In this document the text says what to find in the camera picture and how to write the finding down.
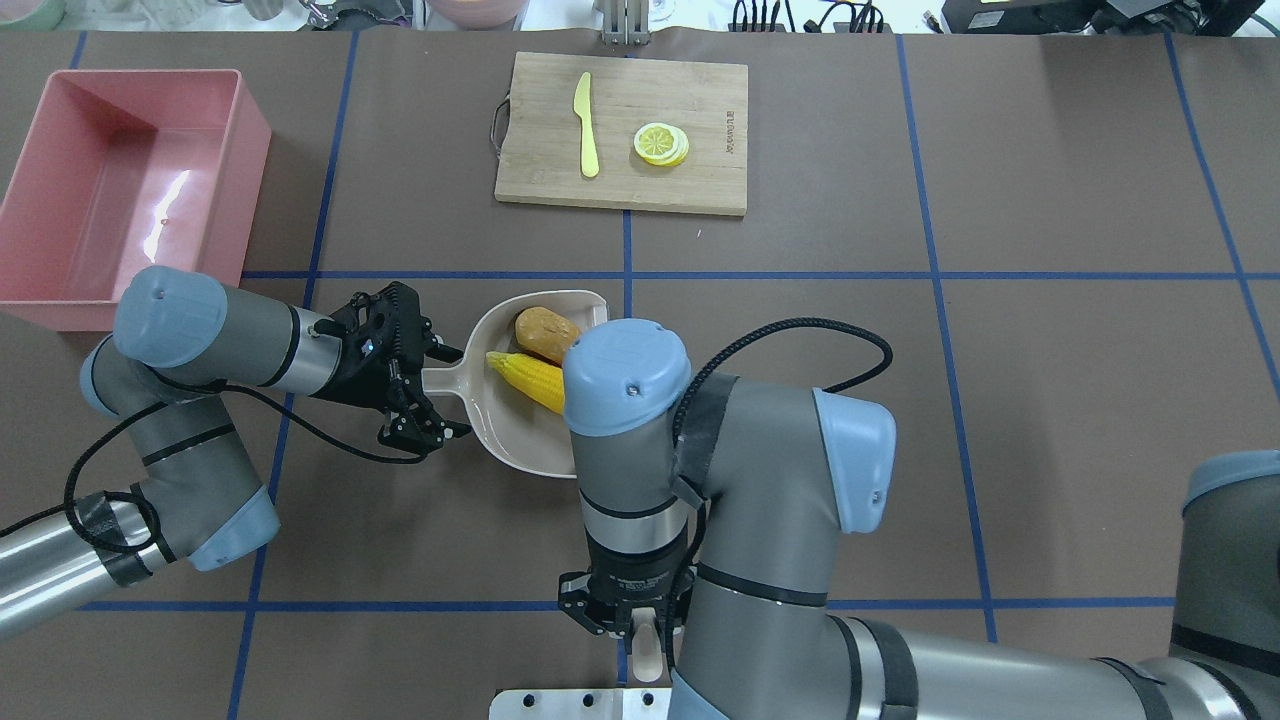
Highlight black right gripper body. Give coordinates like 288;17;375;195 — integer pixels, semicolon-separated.
557;544;692;638

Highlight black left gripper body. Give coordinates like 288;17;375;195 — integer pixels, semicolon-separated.
315;282;434;414

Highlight beige hand brush black bristles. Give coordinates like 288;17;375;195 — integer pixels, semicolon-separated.
630;607;666;684

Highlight brown toy potato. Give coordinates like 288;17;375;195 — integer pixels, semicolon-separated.
515;306;582;366

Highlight yellow toy corn cob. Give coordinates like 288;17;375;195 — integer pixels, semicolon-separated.
485;351;566;415

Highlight beige plastic dustpan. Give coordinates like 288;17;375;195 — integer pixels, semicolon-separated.
421;290;609;480

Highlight pink plastic bin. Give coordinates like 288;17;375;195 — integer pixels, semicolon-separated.
1;69;273;332

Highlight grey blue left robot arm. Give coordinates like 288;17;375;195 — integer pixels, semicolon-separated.
3;266;470;639

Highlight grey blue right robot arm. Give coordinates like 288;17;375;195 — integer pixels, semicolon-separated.
563;319;1277;719

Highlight yellow plastic knife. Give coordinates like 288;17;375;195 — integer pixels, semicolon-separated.
572;70;600;179

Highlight yellow lemon slices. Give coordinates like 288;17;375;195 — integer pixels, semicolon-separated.
632;122;691;167

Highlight pink bowl with clear pieces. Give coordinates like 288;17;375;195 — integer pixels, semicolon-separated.
426;0;529;29

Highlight wooden cutting board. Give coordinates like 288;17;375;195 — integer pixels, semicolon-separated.
494;51;750;217

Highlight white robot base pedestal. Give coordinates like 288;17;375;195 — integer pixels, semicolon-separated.
488;688;671;719

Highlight aluminium frame post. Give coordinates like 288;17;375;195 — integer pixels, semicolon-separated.
593;0;652;46

